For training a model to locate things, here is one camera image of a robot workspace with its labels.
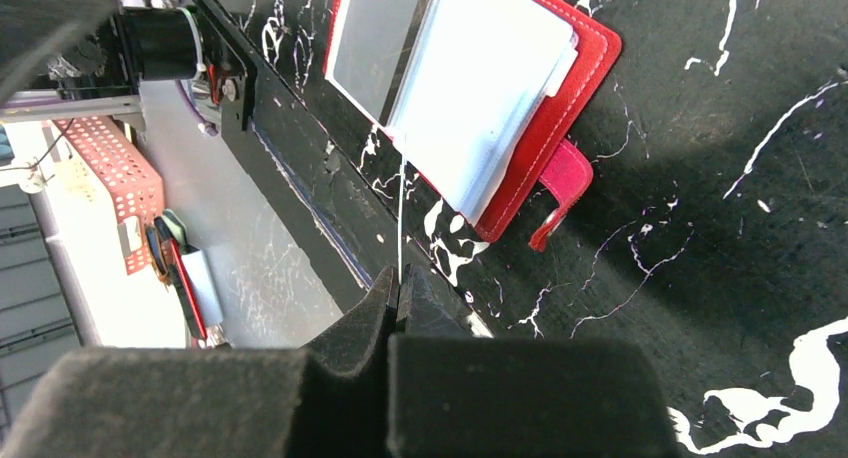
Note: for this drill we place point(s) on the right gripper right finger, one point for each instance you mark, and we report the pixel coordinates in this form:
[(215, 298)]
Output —
[(459, 396)]

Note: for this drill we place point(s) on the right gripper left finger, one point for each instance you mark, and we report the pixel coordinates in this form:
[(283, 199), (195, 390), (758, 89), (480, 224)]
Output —
[(324, 399)]

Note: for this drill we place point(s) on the red card holder wallet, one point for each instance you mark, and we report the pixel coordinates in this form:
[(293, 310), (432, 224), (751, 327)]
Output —
[(490, 91)]

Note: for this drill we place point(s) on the black VIP card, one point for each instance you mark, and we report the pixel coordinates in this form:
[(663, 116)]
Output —
[(370, 45), (402, 147)]

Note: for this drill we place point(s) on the red perforated basket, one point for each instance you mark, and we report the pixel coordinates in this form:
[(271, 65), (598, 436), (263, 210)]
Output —
[(105, 167)]

